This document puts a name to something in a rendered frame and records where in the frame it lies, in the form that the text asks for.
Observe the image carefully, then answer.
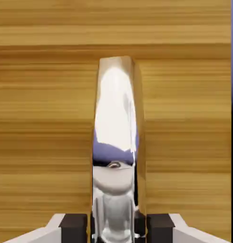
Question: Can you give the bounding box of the curved shiny metal handle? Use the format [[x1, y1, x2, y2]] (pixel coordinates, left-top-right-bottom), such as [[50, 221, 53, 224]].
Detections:
[[89, 55, 147, 243]]

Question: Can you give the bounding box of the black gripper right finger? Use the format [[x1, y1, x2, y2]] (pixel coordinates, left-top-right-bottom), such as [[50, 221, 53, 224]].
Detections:
[[146, 213, 231, 243]]

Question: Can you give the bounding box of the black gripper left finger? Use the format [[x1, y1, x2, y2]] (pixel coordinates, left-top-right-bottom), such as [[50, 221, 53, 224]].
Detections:
[[3, 213, 88, 243]]

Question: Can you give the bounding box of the light wood cabinet door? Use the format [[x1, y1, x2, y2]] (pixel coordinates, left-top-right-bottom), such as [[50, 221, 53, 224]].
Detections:
[[0, 44, 232, 243]]

